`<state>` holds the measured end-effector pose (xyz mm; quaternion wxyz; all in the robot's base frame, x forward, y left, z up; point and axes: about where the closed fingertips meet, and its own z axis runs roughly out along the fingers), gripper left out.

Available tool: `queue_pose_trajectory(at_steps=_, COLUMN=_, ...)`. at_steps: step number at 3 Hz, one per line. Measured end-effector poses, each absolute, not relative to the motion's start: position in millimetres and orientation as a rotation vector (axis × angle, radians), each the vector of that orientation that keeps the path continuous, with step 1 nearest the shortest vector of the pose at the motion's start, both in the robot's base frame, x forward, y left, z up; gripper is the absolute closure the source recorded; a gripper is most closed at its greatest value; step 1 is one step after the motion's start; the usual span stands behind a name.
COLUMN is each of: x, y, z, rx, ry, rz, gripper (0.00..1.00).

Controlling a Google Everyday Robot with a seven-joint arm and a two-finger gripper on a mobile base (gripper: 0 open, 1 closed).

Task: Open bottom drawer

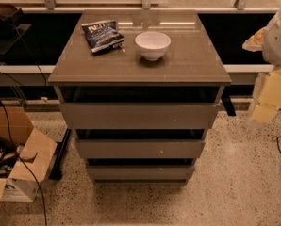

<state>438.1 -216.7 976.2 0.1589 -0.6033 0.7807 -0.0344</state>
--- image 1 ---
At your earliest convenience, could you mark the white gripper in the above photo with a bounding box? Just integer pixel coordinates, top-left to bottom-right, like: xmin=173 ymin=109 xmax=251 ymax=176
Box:
xmin=242 ymin=9 xmax=281 ymax=125

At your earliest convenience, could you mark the grey bottom drawer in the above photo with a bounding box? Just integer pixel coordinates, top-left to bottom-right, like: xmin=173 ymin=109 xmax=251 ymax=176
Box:
xmin=86 ymin=166 xmax=194 ymax=181

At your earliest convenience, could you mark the grey drawer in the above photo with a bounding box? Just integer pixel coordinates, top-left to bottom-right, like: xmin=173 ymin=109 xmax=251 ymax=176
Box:
xmin=86 ymin=166 xmax=194 ymax=181
xmin=60 ymin=103 xmax=219 ymax=129
xmin=75 ymin=139 xmax=205 ymax=159

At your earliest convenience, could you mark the grey drawer cabinet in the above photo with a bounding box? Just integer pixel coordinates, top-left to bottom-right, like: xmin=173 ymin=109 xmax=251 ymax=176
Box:
xmin=47 ymin=9 xmax=233 ymax=185

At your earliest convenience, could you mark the grey middle drawer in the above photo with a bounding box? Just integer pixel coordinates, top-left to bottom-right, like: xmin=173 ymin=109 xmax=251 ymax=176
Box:
xmin=75 ymin=139 xmax=205 ymax=159

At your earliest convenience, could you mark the grey top drawer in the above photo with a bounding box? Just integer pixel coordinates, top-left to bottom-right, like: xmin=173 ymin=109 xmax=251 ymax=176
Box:
xmin=60 ymin=103 xmax=219 ymax=129

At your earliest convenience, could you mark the open cardboard box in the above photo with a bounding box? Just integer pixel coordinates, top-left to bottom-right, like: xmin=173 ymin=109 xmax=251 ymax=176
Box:
xmin=0 ymin=107 xmax=57 ymax=202

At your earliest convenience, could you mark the white bowl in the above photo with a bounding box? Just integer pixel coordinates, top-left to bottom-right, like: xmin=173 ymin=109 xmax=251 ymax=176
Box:
xmin=135 ymin=31 xmax=171 ymax=61

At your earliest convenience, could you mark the blue chip bag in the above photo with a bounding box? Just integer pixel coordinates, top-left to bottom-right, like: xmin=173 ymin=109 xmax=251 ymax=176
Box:
xmin=81 ymin=20 xmax=125 ymax=54

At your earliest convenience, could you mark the black floor bar left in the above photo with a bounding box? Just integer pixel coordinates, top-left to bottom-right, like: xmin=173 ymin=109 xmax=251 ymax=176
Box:
xmin=49 ymin=129 xmax=72 ymax=181

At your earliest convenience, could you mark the dark side table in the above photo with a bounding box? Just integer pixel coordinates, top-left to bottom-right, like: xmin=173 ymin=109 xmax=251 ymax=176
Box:
xmin=0 ymin=4 xmax=31 ymax=56

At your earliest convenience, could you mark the black cable on left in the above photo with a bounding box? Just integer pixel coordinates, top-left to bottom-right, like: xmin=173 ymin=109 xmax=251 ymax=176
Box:
xmin=0 ymin=64 xmax=49 ymax=226

